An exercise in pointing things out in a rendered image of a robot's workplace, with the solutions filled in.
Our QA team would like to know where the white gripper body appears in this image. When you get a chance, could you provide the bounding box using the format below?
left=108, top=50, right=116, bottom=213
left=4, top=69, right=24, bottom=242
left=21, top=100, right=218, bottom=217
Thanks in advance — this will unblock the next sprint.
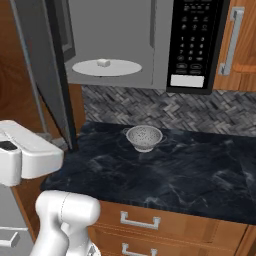
left=0, top=119, right=65, bottom=180

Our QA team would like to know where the dark grey microwave door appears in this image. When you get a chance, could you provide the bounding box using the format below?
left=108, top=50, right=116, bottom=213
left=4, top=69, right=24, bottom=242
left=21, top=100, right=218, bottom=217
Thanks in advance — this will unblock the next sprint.
left=9, top=0, right=80, bottom=152

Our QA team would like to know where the white microwave turntable plate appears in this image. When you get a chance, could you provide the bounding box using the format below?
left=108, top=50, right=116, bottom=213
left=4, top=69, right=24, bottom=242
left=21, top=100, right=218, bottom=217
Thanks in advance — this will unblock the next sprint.
left=71, top=58, right=144, bottom=78

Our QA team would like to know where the grey microwave oven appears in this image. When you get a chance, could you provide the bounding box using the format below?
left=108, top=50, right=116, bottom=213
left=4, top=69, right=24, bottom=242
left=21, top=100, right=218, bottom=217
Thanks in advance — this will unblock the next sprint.
left=62, top=0, right=232, bottom=95

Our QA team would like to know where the grey appliance front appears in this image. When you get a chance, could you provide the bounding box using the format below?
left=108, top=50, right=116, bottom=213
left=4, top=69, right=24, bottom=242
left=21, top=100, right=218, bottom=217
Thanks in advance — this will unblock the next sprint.
left=0, top=183, right=36, bottom=256

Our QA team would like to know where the grey speckled colander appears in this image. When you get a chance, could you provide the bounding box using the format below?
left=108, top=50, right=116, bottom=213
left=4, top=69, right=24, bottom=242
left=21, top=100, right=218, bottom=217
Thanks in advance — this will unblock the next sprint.
left=122, top=124, right=168, bottom=154

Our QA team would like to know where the white food cube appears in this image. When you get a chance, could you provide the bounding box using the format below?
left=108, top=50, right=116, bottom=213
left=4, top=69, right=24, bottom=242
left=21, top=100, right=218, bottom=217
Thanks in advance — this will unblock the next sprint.
left=96, top=58, right=112, bottom=68

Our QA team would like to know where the wooden drawer front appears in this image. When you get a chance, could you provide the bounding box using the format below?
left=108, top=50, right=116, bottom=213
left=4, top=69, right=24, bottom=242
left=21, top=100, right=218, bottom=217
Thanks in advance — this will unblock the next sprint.
left=94, top=199, right=250, bottom=245
left=87, top=225, right=238, bottom=256

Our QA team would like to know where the grey microwave door handle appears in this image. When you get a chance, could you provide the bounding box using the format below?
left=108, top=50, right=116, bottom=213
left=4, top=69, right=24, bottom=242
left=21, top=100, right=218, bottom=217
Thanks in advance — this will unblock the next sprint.
left=9, top=0, right=48, bottom=134

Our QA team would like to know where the grey appliance handle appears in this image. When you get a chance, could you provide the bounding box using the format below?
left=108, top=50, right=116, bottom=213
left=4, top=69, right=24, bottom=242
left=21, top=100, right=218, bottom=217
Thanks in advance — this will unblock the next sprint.
left=0, top=229, right=21, bottom=249

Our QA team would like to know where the grey drawer handle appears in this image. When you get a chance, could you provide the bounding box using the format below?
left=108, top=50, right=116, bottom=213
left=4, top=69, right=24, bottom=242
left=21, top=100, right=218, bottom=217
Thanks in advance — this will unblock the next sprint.
left=119, top=210, right=162, bottom=231
left=121, top=242, right=159, bottom=256

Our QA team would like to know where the grey cupboard door handle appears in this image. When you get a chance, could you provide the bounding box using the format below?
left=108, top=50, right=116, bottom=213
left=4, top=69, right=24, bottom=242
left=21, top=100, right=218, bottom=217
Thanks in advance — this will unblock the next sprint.
left=217, top=6, right=246, bottom=77

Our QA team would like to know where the wooden wall cupboard door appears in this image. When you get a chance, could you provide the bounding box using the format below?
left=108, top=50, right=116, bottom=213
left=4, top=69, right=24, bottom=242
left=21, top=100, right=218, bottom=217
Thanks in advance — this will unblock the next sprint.
left=212, top=0, right=256, bottom=93

